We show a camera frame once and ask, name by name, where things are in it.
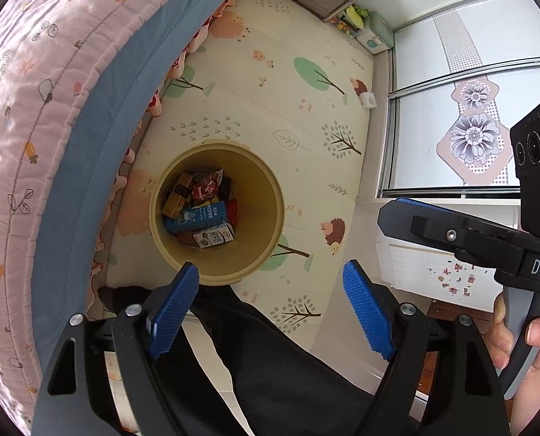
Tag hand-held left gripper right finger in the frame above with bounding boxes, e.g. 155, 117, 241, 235
342, 260, 511, 436

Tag yellow green toy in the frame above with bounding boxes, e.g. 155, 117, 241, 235
343, 4, 371, 28

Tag yellow plastic bin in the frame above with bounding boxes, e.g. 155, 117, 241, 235
149, 142, 285, 288

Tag blue drink carton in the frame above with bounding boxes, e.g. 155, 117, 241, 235
165, 201, 229, 235

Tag person's leg black trousers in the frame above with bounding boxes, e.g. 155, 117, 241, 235
97, 284, 389, 436

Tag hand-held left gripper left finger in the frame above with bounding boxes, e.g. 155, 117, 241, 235
33, 261, 201, 436

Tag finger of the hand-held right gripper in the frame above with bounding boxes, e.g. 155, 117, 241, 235
395, 197, 521, 234
378, 201, 525, 264

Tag person's right forearm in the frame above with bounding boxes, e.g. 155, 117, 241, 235
511, 363, 540, 434

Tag colourful small toys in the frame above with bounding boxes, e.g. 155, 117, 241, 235
327, 13, 359, 37

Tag white cabinet red stickers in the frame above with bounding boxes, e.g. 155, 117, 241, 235
374, 200, 502, 312

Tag white green drink carton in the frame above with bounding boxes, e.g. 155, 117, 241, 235
193, 223, 235, 249

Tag mint green storage box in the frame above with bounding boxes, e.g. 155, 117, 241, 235
358, 11, 394, 54

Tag cream tree print play mat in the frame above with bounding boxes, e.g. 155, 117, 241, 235
102, 0, 375, 373

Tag dark brown yellow box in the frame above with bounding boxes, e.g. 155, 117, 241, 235
162, 171, 196, 219

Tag white wardrobe door flower decal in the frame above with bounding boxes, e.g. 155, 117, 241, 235
376, 57, 540, 198

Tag pink printed quilt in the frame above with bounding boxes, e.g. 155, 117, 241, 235
0, 0, 191, 428

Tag white wardrobe door mesh stripe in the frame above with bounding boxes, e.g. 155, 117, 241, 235
390, 0, 540, 96

